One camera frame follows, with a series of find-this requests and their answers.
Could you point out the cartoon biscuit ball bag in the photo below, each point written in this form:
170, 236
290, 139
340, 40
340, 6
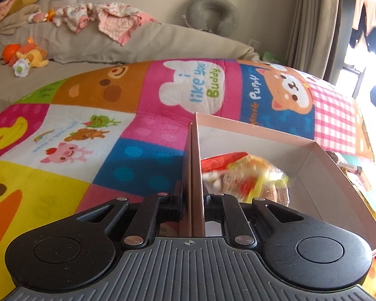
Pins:
241, 175

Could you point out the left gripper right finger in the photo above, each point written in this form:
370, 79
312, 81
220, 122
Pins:
226, 210

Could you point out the bread roll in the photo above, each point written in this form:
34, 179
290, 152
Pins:
278, 194

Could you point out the pink cardboard box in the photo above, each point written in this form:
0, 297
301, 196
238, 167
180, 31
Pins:
316, 185

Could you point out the grey neck pillow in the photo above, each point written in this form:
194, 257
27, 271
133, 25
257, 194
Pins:
220, 17

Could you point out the orange yellow plush toy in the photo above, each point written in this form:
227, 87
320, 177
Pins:
23, 58

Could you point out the beige sofa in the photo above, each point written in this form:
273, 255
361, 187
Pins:
70, 53

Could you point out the pink baby clothes pile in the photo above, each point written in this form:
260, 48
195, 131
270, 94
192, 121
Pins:
116, 20

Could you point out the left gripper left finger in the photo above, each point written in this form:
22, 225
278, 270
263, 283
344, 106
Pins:
154, 210

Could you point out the beige curtain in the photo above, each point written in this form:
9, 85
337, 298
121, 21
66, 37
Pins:
312, 35

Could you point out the colourful cartoon play mat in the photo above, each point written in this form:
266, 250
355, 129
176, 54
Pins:
121, 131

